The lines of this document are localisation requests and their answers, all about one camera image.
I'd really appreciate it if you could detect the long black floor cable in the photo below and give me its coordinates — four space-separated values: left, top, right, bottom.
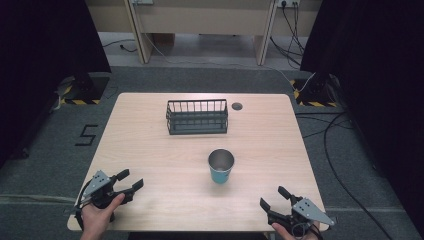
294 110 396 240

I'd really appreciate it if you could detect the blue metal cup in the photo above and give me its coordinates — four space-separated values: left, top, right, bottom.
207 148 236 185

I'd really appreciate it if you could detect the beige wooden desk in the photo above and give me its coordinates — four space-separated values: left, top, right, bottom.
84 0 324 66

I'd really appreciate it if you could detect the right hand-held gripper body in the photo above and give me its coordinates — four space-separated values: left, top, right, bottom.
267 195 336 238

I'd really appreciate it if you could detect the white wall power outlet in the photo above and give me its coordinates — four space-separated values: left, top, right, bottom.
276 0 302 9

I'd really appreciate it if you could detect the black wire basket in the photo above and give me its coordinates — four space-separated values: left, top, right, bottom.
165 98 230 136

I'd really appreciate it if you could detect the person's right hand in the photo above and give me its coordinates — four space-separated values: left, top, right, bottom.
271 222 320 240

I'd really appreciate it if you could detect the black power cables bundle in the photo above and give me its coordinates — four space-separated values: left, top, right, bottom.
269 1 307 70

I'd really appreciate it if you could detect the person's left hand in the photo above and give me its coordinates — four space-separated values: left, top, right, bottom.
79 192 126 240

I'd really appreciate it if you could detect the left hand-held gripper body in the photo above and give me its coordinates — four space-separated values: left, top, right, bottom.
80 169 135 210

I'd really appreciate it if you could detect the dark curtain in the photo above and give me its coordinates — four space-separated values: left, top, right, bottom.
299 0 424 231
0 0 112 169

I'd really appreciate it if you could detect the black stand base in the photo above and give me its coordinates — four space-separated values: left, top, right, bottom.
54 71 112 106
289 71 340 108

